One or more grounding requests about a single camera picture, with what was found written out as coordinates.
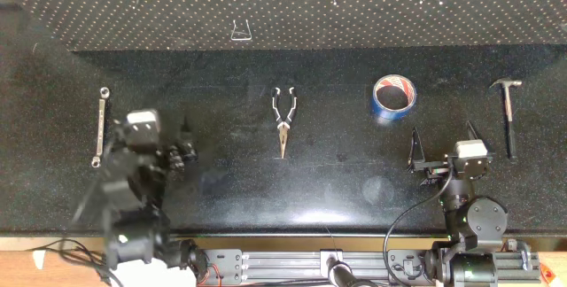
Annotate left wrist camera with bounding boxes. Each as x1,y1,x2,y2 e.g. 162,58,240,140
125,108,161,146

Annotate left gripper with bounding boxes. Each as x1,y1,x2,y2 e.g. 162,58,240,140
166,115,199,176

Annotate hammer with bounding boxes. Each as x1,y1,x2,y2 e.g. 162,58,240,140
488,77,524,160

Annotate pliers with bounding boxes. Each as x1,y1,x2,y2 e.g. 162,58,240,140
270,86,299,160

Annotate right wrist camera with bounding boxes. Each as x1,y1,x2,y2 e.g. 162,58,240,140
447,139,493,180

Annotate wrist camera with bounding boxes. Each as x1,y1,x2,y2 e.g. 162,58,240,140
125,108,161,146
447,139,493,180

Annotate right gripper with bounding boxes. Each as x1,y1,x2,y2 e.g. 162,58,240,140
407,120,482,187

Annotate wrench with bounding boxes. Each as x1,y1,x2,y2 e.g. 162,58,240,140
90,86,111,169

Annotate roll of blue tape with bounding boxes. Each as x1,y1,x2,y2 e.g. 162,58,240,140
370,74,418,121

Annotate black pegboard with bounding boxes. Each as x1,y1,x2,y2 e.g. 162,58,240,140
0,0,567,52

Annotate mounting rail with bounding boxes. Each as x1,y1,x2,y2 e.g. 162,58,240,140
194,247,542,287

